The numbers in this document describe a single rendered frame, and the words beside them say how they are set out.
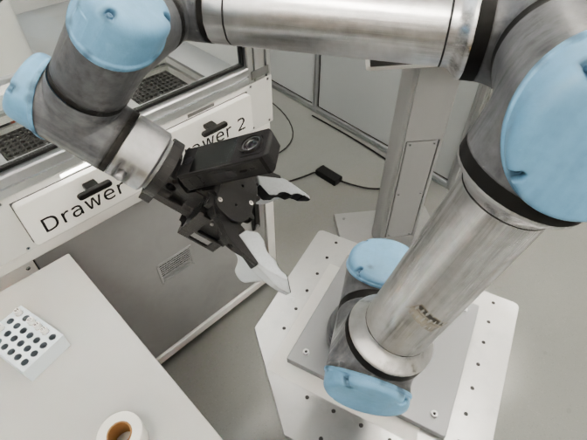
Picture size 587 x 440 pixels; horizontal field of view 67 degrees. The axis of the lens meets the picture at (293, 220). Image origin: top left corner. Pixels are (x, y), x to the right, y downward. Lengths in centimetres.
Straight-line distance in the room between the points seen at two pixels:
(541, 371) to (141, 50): 174
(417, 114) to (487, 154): 118
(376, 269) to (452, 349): 29
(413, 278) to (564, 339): 158
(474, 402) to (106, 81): 74
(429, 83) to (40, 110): 120
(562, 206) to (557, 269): 189
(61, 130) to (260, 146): 19
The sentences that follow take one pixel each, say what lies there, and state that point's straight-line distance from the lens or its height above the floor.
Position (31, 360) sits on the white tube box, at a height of 80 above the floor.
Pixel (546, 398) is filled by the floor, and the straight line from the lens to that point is 186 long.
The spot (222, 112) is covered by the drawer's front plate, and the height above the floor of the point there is 92.
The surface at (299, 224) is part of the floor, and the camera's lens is 210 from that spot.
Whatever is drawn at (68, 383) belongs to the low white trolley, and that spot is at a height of 76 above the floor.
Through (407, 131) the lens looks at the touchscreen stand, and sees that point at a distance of 157.
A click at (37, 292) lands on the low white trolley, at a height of 76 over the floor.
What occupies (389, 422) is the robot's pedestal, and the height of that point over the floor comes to 76.
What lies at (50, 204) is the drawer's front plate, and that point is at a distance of 103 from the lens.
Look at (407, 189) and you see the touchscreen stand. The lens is 174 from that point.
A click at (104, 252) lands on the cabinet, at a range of 121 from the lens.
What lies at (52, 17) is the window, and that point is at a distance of 93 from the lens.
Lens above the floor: 152
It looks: 46 degrees down
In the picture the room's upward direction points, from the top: straight up
